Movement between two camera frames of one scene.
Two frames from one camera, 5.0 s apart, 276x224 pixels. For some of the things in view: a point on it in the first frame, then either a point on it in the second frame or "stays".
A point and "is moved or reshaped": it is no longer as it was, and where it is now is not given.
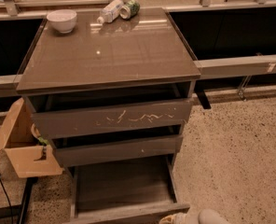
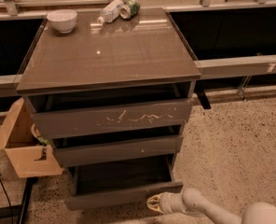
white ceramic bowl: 63,21 stays
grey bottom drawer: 139,190 is moved or reshaped
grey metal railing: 6,85 stays
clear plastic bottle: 111,12 stays
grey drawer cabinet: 113,93 stays
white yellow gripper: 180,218 -> 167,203
